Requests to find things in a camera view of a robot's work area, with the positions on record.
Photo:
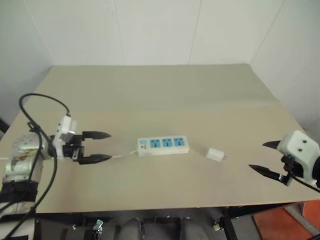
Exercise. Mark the white plug adapter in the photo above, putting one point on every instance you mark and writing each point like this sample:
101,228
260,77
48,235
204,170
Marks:
214,154

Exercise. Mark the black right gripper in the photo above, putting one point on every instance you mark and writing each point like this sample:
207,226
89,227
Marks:
292,166

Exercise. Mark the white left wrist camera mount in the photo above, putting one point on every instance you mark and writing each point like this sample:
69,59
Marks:
63,130

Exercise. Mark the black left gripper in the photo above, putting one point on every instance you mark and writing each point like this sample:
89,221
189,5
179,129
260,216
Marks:
73,150

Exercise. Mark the black table frame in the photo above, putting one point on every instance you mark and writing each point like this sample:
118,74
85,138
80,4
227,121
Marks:
160,215

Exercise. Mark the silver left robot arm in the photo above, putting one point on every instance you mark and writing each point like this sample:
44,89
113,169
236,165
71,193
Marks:
22,160

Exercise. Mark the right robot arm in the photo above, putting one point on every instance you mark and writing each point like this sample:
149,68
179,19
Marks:
317,172

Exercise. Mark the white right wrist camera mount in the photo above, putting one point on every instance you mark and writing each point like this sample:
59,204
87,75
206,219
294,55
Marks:
298,146

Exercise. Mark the white power strip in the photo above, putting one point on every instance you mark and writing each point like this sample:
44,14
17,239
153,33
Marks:
162,148

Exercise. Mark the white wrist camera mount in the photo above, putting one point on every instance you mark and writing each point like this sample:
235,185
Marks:
298,146
63,130

